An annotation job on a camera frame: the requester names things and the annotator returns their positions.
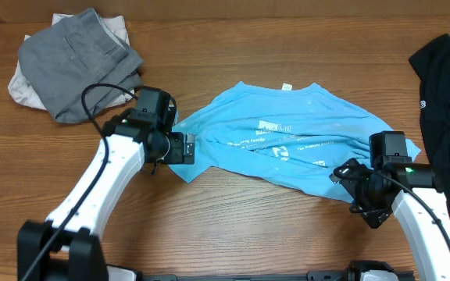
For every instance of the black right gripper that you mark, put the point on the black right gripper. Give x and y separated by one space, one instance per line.
374 215

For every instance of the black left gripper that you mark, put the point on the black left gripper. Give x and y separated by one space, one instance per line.
177 154

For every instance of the light blue printed t-shirt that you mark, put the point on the light blue printed t-shirt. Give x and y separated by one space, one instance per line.
290 138

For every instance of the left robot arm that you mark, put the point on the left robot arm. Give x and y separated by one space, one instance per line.
67 245

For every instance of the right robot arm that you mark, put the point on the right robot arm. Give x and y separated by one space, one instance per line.
396 186

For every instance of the grey folded trousers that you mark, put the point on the grey folded trousers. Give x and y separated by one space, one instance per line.
62 60

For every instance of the beige folded garment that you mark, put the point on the beige folded garment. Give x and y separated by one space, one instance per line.
21 90

